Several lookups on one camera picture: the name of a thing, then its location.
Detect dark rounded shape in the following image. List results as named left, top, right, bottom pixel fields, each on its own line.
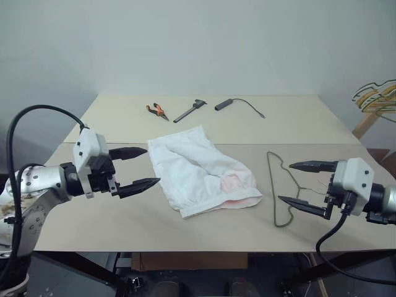
left=230, top=276, right=258, bottom=297
left=153, top=276, right=181, bottom=297

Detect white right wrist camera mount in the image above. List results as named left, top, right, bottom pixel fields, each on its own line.
left=334, top=157, right=376, bottom=216

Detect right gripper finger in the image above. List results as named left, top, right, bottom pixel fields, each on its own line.
left=289, top=160, right=340, bottom=174
left=277, top=195, right=334, bottom=220

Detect bundle of wire hangers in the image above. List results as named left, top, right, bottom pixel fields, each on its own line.
left=352, top=79, right=396, bottom=117

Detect green wire hanger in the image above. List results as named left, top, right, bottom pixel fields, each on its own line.
left=266, top=151, right=330, bottom=229

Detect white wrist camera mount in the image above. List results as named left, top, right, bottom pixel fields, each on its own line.
left=73, top=127, right=110, bottom=199
left=334, top=157, right=376, bottom=216

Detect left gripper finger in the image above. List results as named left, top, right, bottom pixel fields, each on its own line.
left=108, top=147, right=149, bottom=161
left=117, top=178, right=161, bottom=199

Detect light wooden stand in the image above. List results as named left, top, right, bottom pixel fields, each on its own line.
left=352, top=110, right=396, bottom=140

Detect black caliper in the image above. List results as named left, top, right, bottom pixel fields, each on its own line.
left=173, top=98, right=209, bottom=124

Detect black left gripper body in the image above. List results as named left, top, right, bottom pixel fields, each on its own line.
left=88, top=154, right=120, bottom=196

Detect black handle with cable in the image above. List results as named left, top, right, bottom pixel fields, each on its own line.
left=214, top=98, right=265, bottom=119

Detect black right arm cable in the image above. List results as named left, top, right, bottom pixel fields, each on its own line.
left=315, top=200, right=396, bottom=285

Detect white cloth shorts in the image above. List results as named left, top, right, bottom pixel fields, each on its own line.
left=147, top=124, right=263, bottom=220

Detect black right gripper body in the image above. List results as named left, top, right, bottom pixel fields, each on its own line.
left=325, top=173, right=351, bottom=212

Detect orange black pliers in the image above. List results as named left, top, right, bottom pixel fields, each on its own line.
left=145, top=103, right=170, bottom=122

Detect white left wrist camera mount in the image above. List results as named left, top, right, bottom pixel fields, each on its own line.
left=73, top=127, right=110, bottom=199

